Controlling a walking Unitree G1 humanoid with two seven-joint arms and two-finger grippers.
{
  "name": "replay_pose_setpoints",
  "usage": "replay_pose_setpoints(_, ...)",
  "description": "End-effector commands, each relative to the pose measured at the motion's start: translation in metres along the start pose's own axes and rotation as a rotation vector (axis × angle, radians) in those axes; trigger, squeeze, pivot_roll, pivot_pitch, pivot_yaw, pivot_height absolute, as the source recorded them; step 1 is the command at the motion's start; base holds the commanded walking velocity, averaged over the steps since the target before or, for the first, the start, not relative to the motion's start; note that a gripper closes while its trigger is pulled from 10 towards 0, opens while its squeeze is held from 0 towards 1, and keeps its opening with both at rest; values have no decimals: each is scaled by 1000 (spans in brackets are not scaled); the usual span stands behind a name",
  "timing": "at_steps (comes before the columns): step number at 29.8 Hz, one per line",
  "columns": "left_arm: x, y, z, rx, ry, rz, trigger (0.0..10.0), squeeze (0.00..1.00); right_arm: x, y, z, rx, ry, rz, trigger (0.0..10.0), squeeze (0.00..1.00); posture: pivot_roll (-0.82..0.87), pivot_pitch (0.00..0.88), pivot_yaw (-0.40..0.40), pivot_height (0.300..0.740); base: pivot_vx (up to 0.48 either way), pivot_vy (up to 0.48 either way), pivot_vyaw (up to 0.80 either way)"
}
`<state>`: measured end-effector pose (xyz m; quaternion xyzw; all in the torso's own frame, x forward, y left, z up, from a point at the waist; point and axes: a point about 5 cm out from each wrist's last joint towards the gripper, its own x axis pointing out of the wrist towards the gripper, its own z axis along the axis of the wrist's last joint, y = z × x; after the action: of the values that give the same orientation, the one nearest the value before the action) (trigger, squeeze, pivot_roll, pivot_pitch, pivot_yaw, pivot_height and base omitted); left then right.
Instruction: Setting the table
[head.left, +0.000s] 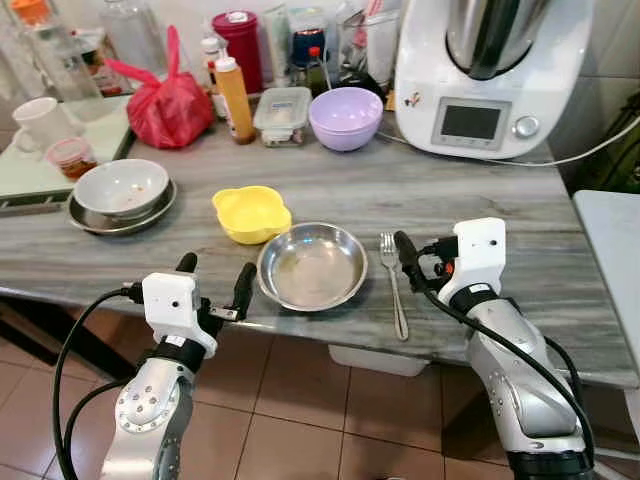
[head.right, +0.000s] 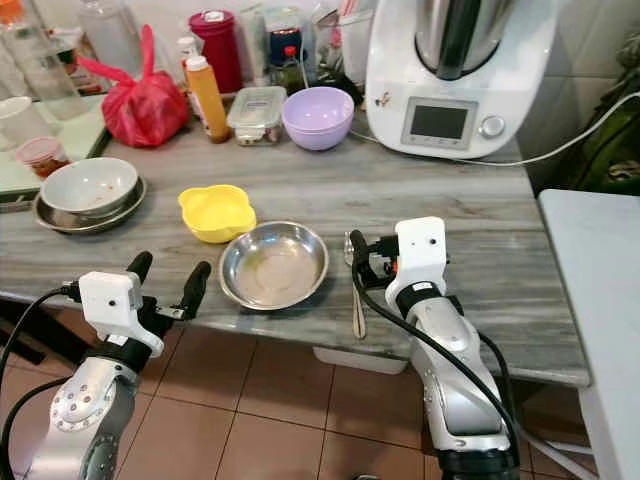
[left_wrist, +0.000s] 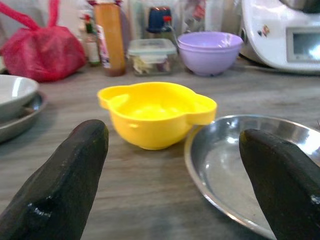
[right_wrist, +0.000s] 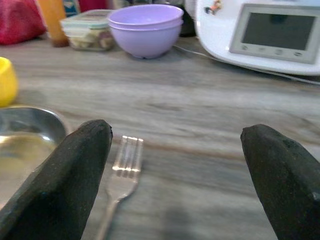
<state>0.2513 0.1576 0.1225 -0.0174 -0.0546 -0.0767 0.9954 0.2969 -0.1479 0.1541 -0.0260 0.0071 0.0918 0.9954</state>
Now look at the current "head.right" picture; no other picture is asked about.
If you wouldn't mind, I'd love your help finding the white pump bottle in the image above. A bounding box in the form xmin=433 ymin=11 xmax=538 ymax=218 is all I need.
xmin=175 ymin=37 xmax=203 ymax=116

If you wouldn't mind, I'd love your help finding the white side table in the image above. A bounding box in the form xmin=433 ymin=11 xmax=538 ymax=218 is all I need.
xmin=538 ymin=188 xmax=640 ymax=480

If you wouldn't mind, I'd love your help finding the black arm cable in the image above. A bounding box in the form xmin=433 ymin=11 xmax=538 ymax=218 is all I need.
xmin=353 ymin=285 xmax=523 ymax=466
xmin=0 ymin=284 xmax=83 ymax=480

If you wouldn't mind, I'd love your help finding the white used bowl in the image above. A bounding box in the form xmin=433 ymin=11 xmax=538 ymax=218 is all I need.
xmin=40 ymin=157 xmax=140 ymax=218

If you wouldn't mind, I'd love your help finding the clear lidded food container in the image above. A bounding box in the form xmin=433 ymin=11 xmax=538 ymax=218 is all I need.
xmin=226 ymin=86 xmax=287 ymax=147

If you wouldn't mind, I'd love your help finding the small plastic cup red sauce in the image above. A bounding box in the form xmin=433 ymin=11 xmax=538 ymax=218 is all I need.
xmin=15 ymin=137 xmax=69 ymax=181

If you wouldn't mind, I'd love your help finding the dark bottle red cap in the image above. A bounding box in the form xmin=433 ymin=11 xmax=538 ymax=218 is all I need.
xmin=280 ymin=45 xmax=306 ymax=93

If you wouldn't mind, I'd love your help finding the maroon canister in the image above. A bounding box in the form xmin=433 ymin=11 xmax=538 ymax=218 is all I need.
xmin=188 ymin=10 xmax=243 ymax=96

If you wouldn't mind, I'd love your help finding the clear glass jar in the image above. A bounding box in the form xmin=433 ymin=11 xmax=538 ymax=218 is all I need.
xmin=75 ymin=0 xmax=141 ymax=76

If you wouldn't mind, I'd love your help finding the red plastic bag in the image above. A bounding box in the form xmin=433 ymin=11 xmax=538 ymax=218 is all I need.
xmin=75 ymin=25 xmax=191 ymax=149

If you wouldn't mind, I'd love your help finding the purple plastic bowl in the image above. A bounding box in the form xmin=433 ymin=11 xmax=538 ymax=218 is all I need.
xmin=281 ymin=86 xmax=356 ymax=152

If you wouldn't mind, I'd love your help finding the deep steel dish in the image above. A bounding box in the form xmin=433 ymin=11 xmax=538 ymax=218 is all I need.
xmin=218 ymin=220 xmax=330 ymax=311

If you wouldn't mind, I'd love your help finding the white kitchen cooking machine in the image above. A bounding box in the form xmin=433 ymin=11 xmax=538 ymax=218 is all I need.
xmin=364 ymin=0 xmax=558 ymax=159

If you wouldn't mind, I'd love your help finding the pale green glass tray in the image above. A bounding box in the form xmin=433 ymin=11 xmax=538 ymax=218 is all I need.
xmin=0 ymin=95 xmax=109 ymax=206

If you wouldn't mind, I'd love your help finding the clear bottle orange cap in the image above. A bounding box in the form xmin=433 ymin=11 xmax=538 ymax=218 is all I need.
xmin=0 ymin=0 xmax=76 ymax=101

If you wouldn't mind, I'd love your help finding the steel fork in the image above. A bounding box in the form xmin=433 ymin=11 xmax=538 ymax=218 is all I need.
xmin=343 ymin=240 xmax=367 ymax=340

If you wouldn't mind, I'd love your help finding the clear plastic jug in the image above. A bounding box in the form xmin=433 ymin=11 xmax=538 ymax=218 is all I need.
xmin=310 ymin=5 xmax=376 ymax=91

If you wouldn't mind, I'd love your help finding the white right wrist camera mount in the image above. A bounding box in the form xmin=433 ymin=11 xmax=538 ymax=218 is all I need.
xmin=393 ymin=215 xmax=450 ymax=292

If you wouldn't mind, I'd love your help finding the yellow plastic bowl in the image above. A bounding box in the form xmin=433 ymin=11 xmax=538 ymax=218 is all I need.
xmin=178 ymin=184 xmax=258 ymax=244

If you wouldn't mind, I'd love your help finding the dark green bag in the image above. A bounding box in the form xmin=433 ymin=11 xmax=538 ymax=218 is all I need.
xmin=555 ymin=60 xmax=640 ymax=196

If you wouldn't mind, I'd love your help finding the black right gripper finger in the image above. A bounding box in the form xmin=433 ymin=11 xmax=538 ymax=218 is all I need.
xmin=348 ymin=229 xmax=372 ymax=292

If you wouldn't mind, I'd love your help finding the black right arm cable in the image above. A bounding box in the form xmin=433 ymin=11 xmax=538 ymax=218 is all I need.
xmin=353 ymin=285 xmax=523 ymax=466

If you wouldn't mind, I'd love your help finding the labelled jar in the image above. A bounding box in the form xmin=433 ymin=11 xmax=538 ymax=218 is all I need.
xmin=50 ymin=28 xmax=101 ymax=96

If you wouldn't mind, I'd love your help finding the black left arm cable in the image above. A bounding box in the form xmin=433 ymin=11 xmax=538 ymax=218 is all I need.
xmin=0 ymin=284 xmax=83 ymax=480

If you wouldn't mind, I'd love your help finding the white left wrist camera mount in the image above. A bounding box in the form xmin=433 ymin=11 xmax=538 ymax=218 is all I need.
xmin=78 ymin=270 xmax=164 ymax=357

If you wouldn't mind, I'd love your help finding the white box under table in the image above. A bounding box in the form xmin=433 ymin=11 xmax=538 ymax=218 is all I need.
xmin=313 ymin=345 xmax=401 ymax=376

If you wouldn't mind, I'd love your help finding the orange sauce squeeze bottle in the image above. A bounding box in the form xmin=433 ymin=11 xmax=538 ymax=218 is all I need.
xmin=185 ymin=55 xmax=231 ymax=144

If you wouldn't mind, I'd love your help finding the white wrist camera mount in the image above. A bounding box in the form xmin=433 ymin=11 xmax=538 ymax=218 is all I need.
xmin=78 ymin=270 xmax=164 ymax=357
xmin=393 ymin=215 xmax=450 ymax=292

